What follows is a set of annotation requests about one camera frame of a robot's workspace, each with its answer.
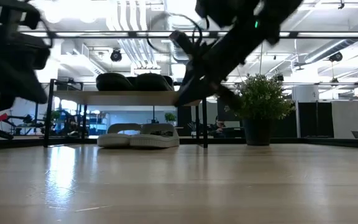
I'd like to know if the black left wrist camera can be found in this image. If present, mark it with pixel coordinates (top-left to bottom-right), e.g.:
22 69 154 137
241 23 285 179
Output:
6 32 52 71

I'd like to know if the green potted plant dark pot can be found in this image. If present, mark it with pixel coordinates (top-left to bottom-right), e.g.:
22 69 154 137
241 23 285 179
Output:
225 73 296 147

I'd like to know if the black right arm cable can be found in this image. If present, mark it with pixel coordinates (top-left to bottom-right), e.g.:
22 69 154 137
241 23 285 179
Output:
146 11 211 54

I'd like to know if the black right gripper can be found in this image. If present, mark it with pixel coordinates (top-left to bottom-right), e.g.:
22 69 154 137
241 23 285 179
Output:
174 29 254 111

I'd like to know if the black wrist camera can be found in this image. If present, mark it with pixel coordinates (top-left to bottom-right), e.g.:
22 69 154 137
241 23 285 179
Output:
168 30 198 57
6 32 52 71

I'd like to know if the black ceiling lamp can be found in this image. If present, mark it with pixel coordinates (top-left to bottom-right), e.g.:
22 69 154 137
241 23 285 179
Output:
109 49 123 62
329 51 344 62

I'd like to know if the light grey slide sandal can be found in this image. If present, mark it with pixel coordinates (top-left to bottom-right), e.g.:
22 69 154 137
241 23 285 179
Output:
97 123 142 148
129 123 180 148

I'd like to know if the person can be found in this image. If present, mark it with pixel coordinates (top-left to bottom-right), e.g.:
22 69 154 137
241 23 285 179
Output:
208 116 229 138

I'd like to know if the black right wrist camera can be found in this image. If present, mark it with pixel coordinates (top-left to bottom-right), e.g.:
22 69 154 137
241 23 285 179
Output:
168 30 198 57

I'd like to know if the black office partition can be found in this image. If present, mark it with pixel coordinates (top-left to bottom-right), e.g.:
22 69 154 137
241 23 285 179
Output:
297 101 334 139

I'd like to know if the wooden shelf black metal frame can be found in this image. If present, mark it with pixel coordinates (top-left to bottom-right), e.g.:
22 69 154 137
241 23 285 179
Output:
43 78 209 149

